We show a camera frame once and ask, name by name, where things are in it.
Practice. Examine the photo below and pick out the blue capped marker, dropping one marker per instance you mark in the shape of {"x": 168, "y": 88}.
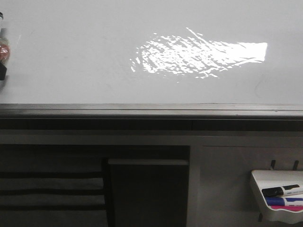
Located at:
{"x": 283, "y": 201}

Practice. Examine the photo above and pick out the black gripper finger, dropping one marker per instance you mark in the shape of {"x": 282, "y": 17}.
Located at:
{"x": 3, "y": 71}

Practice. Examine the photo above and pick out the dark panel with white top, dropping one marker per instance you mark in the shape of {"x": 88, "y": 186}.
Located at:
{"x": 150, "y": 192}

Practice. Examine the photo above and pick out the black capped marker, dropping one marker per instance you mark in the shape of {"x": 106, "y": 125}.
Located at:
{"x": 287, "y": 190}

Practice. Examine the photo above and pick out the pink marker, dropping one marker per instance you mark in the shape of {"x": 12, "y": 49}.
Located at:
{"x": 289, "y": 208}

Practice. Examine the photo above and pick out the white marker tray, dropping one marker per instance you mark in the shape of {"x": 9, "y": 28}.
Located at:
{"x": 261, "y": 179}

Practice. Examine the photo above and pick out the white whiteboard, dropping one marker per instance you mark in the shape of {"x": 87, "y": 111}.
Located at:
{"x": 153, "y": 51}

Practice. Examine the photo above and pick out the right black tray hook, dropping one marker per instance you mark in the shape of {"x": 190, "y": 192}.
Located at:
{"x": 295, "y": 166}

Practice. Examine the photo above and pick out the left black tray hook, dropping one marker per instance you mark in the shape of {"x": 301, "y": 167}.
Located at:
{"x": 272, "y": 164}

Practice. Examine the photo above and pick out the aluminium whiteboard bottom frame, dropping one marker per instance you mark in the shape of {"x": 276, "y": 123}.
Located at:
{"x": 151, "y": 111}

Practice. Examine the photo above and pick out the grey slatted panel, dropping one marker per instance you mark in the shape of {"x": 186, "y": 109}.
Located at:
{"x": 55, "y": 186}

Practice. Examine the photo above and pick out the black tray hook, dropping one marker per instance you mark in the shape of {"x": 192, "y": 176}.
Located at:
{"x": 295, "y": 166}
{"x": 272, "y": 164}

